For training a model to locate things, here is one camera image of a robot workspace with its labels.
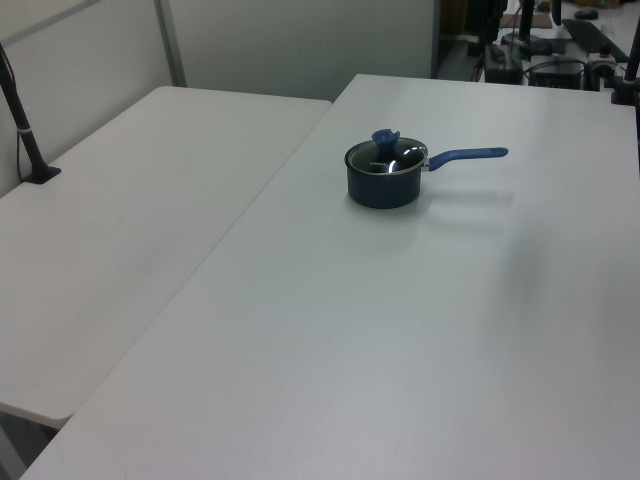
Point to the glass lid with blue knob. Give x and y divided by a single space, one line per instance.
384 140

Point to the black box with green light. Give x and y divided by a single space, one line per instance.
502 67

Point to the black monitor stand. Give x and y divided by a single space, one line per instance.
527 42

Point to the black electronics box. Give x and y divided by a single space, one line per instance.
556 74

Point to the white emergency stop button box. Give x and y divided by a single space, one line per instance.
603 60

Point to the black computer keyboard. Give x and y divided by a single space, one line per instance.
592 36

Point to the black computer mouse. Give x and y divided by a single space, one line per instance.
586 13

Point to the grey partition frame post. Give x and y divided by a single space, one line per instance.
172 45

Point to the black camera pole with clamp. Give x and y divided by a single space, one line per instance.
26 134
626 88

